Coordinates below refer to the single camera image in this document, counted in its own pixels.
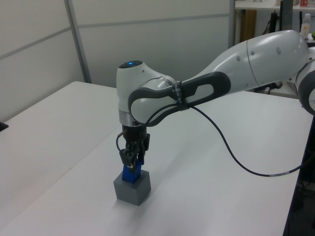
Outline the dark vertical pole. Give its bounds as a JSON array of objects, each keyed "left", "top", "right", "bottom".
[{"left": 280, "top": 0, "right": 292, "bottom": 32}]

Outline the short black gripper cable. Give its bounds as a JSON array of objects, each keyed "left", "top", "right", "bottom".
[{"left": 116, "top": 131, "right": 127, "bottom": 152}]

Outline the long black robot cable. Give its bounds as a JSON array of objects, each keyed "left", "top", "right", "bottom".
[{"left": 144, "top": 103, "right": 303, "bottom": 177}]

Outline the blue block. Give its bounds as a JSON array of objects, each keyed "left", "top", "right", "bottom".
[{"left": 122, "top": 161, "right": 142, "bottom": 184}]

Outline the clear plastic bottle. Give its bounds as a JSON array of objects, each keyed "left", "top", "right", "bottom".
[{"left": 302, "top": 13, "right": 312, "bottom": 39}]

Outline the grey metal partition post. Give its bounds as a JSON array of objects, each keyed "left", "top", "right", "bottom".
[
  {"left": 228, "top": 0, "right": 237, "bottom": 49},
  {"left": 64, "top": 0, "right": 93, "bottom": 84}
]

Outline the brown wooden panel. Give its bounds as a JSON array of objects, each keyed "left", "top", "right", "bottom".
[{"left": 240, "top": 9, "right": 257, "bottom": 44}]

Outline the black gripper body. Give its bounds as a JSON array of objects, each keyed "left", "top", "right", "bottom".
[{"left": 122, "top": 124, "right": 146, "bottom": 149}]

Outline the black cable strap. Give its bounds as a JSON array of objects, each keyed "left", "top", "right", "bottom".
[{"left": 172, "top": 81, "right": 190, "bottom": 112}]

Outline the grey hollow cuboid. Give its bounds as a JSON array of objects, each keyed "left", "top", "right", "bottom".
[{"left": 113, "top": 171, "right": 152, "bottom": 206}]

